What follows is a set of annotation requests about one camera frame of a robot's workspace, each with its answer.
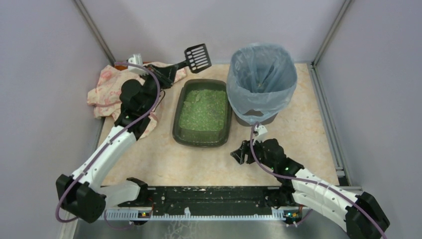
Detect grey trash bin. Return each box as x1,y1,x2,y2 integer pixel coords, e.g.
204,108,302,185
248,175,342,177
234,110,277,126

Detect dark green litter box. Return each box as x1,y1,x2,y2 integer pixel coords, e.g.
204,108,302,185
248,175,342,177
172,79,232,147

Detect black litter scoop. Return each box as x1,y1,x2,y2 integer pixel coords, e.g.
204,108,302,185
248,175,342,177
177,43,212,74

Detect blue plastic bin liner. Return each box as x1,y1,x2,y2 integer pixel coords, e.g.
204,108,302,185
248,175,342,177
226,43,298,118

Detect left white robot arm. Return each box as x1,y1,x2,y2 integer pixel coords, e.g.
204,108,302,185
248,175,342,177
55,62,188,223

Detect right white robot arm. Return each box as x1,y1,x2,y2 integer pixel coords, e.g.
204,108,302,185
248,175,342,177
230,139,390,239

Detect green litter pellets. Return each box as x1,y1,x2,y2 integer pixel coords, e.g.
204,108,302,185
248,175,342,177
179,89,226,131

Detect patterned cream cloth bag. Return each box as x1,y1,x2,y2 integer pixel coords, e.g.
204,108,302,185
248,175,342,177
87,65,187,138

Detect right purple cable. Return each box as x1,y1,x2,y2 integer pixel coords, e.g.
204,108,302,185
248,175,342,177
249,122,388,239

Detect purple cable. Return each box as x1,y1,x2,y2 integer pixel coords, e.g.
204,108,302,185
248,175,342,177
249,122,388,239
54,61,162,231

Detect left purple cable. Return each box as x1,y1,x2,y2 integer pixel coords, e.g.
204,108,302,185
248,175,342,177
54,61,162,231

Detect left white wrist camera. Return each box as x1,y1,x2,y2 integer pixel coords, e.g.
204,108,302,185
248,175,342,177
127,54,146,75

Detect aluminium frame rail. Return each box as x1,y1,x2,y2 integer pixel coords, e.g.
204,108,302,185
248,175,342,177
67,187,367,222

